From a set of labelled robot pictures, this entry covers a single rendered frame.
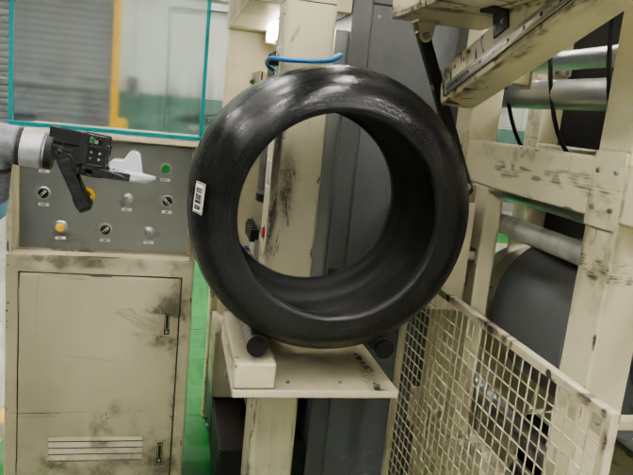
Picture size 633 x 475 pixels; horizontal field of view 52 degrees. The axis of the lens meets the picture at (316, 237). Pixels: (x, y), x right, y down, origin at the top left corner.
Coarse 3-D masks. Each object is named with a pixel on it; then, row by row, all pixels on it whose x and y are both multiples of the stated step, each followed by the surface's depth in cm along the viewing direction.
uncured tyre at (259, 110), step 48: (240, 96) 132; (288, 96) 123; (336, 96) 125; (384, 96) 127; (240, 144) 123; (384, 144) 158; (432, 144) 131; (192, 192) 128; (240, 192) 124; (432, 192) 156; (192, 240) 130; (384, 240) 163; (432, 240) 136; (240, 288) 129; (288, 288) 160; (336, 288) 163; (384, 288) 160; (432, 288) 138; (288, 336) 135; (336, 336) 135
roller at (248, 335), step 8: (240, 320) 150; (248, 328) 142; (248, 336) 138; (256, 336) 136; (264, 336) 138; (248, 344) 136; (256, 344) 136; (264, 344) 136; (256, 352) 136; (264, 352) 137
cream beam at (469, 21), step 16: (400, 0) 156; (416, 0) 145; (432, 0) 136; (448, 0) 131; (464, 0) 130; (480, 0) 128; (496, 0) 126; (512, 0) 125; (528, 0) 122; (400, 16) 158; (416, 16) 155; (432, 16) 153; (448, 16) 151; (464, 16) 149; (480, 16) 146
